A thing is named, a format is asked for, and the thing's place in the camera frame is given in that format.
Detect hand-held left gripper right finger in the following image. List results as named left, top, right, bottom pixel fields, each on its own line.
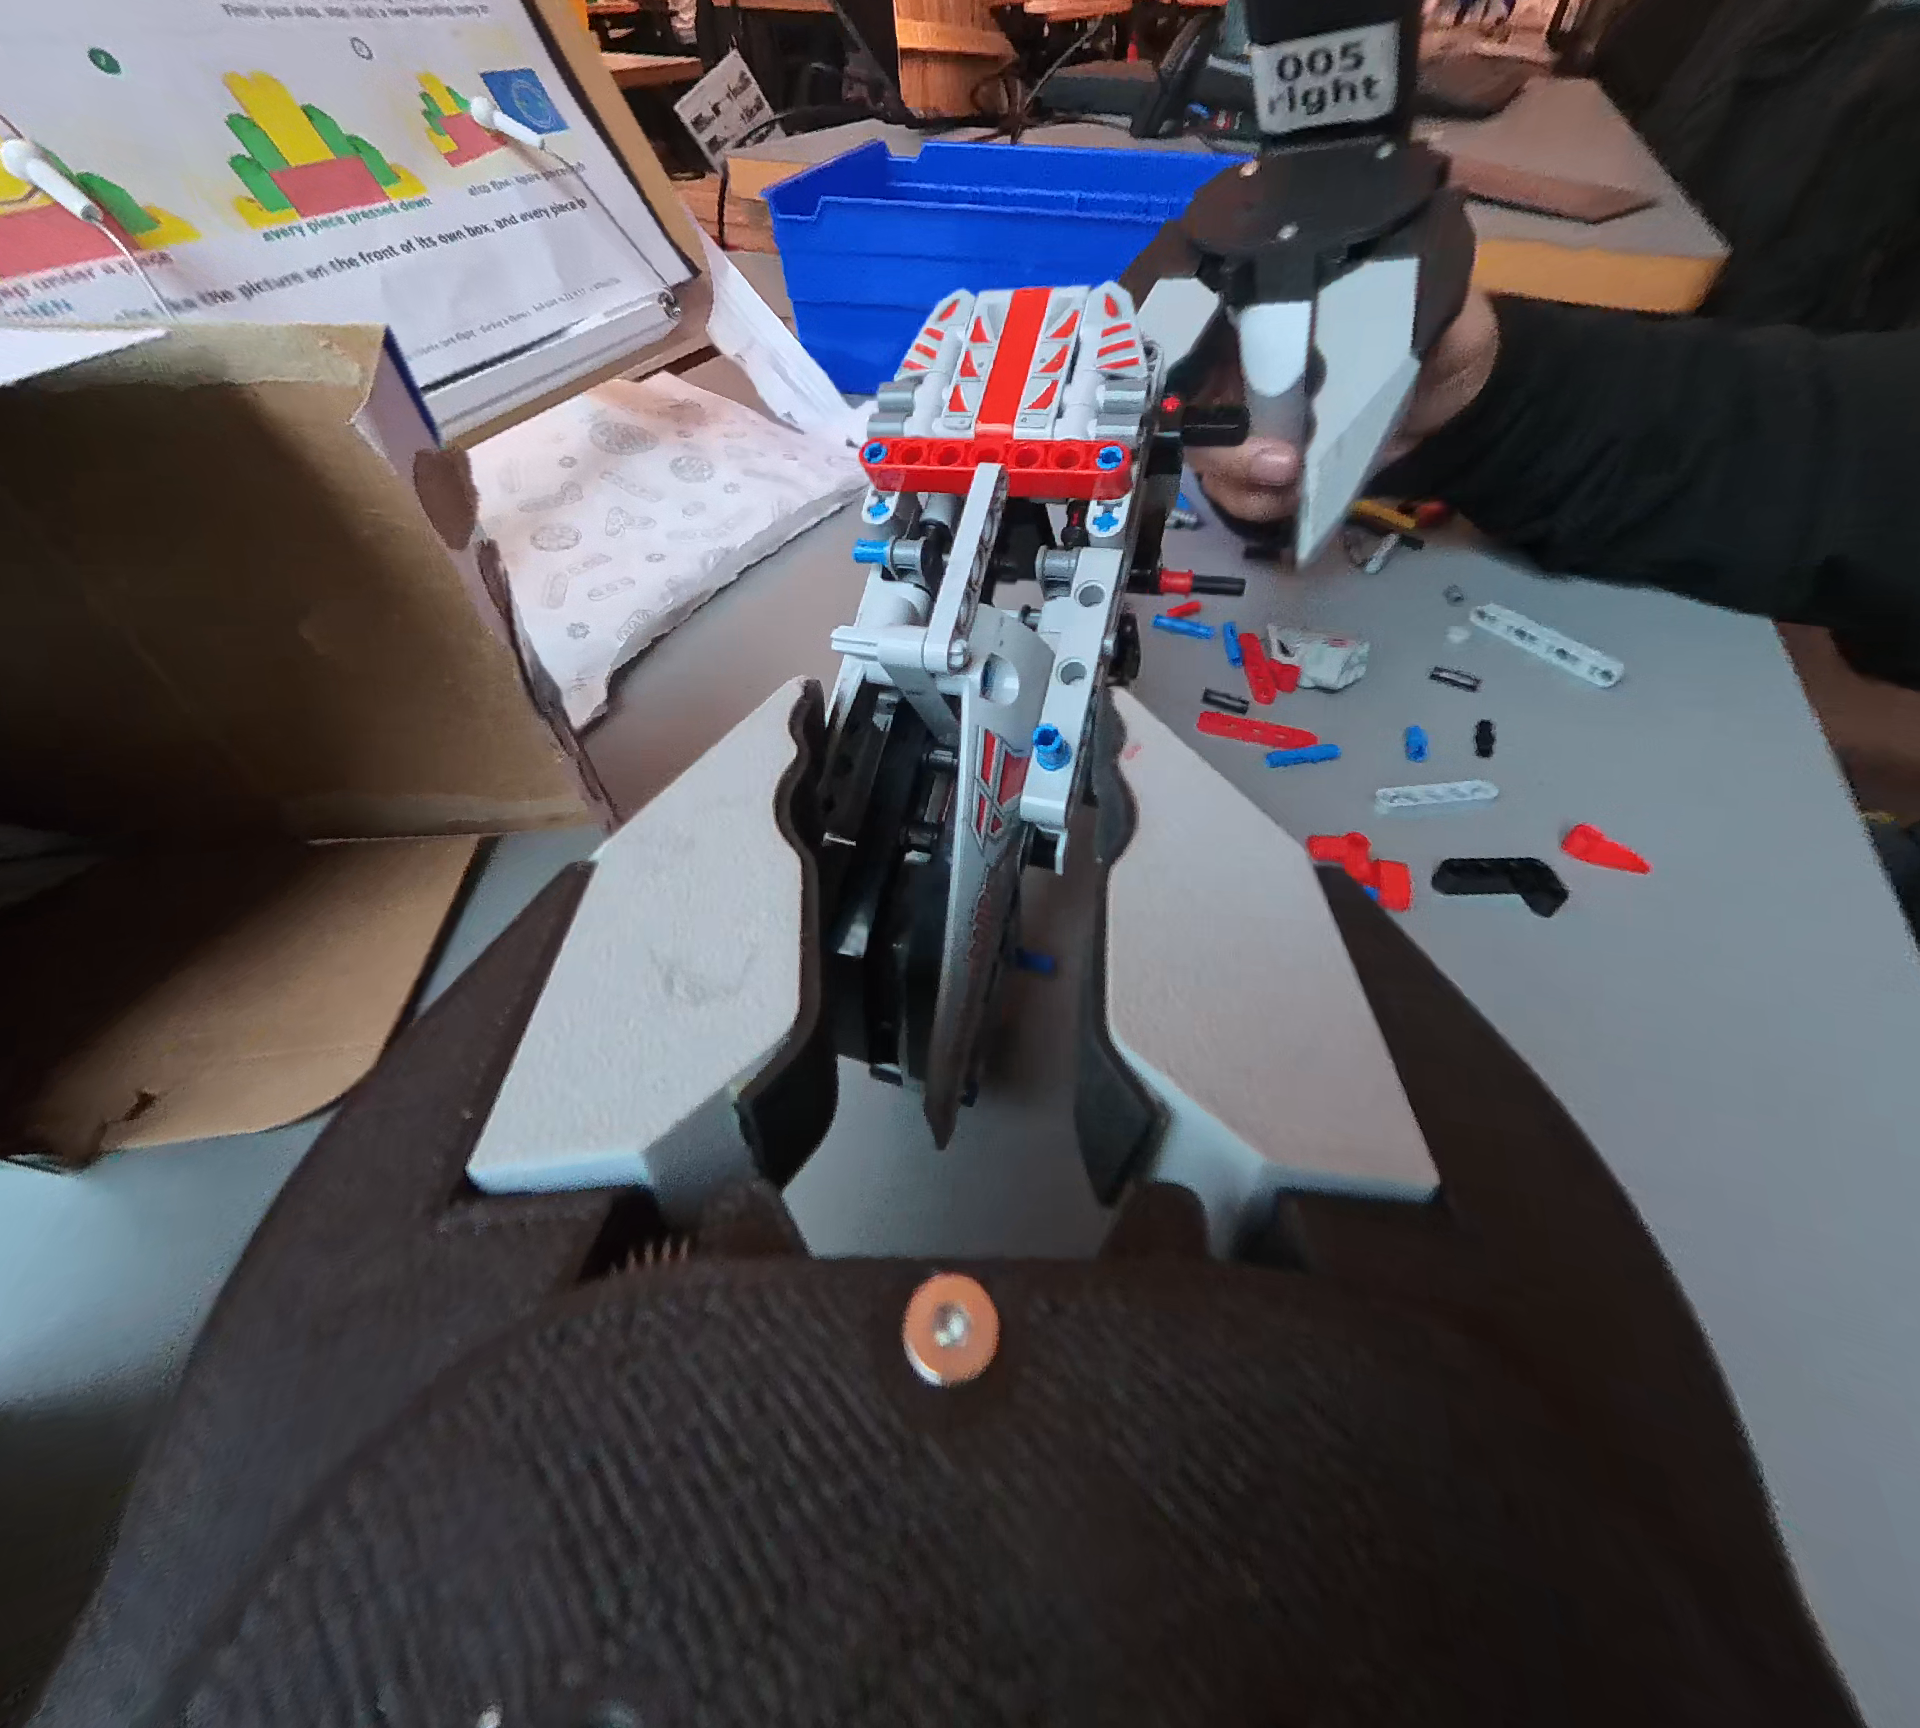
left=1071, top=683, right=1445, bottom=1261

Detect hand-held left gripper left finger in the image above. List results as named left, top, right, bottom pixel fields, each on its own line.
left=463, top=674, right=841, bottom=1198

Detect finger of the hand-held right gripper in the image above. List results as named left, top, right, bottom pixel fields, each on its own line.
left=1225, top=299, right=1334, bottom=456
left=1285, top=249, right=1428, bottom=569

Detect grey red toy brick model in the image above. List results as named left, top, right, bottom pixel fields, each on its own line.
left=828, top=280, right=1253, bottom=1155

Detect person's right forearm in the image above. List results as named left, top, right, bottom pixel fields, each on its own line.
left=1372, top=293, right=1920, bottom=697

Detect cardboard toy set box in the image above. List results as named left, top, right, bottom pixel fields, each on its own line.
left=0, top=324, right=618, bottom=1167

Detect person's right hand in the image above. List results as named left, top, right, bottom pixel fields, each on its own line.
left=1196, top=284, right=1506, bottom=563

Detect red toy connector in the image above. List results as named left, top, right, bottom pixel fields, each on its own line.
left=1303, top=830, right=1415, bottom=913

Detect black bent toy beam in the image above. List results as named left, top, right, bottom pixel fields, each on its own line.
left=1428, top=854, right=1571, bottom=922

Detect white red toy panel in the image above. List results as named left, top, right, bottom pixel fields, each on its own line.
left=1266, top=624, right=1372, bottom=692

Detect long white toy beam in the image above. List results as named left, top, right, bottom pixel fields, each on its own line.
left=1467, top=599, right=1628, bottom=690

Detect blue plastic bin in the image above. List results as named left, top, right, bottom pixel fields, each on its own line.
left=761, top=137, right=1253, bottom=397

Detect patterned paper bag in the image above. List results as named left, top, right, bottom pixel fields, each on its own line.
left=467, top=374, right=876, bottom=728

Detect plain white paper bag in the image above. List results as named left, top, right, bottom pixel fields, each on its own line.
left=696, top=234, right=869, bottom=440

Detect small white sign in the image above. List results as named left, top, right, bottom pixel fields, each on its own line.
left=674, top=66, right=777, bottom=169

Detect instruction sheet on clipboard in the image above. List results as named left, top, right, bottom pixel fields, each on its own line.
left=0, top=0, right=719, bottom=447

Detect clear acrylic holder bar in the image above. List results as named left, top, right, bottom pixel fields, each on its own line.
left=425, top=275, right=704, bottom=431

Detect printed instruction sheet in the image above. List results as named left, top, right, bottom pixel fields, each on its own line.
left=0, top=0, right=683, bottom=388

